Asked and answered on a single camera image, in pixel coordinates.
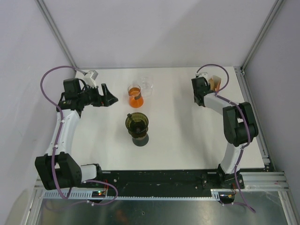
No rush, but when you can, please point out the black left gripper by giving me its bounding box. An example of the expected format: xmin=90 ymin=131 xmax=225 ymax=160
xmin=78 ymin=84 xmax=117 ymax=107

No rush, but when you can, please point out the olive green plastic dripper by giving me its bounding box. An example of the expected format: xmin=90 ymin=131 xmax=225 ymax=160
xmin=125 ymin=112 xmax=149 ymax=139

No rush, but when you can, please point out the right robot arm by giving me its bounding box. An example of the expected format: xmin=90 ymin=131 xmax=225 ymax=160
xmin=191 ymin=76 xmax=259 ymax=188

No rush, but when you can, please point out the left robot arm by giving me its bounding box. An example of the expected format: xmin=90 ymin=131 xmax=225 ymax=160
xmin=35 ymin=78 xmax=118 ymax=190

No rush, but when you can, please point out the orange coffee filter box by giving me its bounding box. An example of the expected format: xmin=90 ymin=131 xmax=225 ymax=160
xmin=208 ymin=75 xmax=221 ymax=91

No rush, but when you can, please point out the orange liquid glass beaker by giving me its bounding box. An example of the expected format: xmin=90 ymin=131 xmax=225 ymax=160
xmin=127 ymin=84 xmax=144 ymax=108

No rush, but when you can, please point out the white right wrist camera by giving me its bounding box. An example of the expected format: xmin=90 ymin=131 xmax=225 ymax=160
xmin=195 ymin=72 xmax=209 ymax=81

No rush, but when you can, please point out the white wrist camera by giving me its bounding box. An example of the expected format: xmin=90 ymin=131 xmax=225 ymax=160
xmin=195 ymin=72 xmax=209 ymax=81
xmin=83 ymin=70 xmax=98 ymax=88

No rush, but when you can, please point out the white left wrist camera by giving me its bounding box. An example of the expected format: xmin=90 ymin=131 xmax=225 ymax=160
xmin=83 ymin=70 xmax=98 ymax=88

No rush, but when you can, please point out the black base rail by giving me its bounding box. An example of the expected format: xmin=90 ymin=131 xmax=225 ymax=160
xmin=42 ymin=169 xmax=244 ymax=207

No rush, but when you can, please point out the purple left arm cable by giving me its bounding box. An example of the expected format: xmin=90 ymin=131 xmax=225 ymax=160
xmin=40 ymin=66 xmax=118 ymax=211

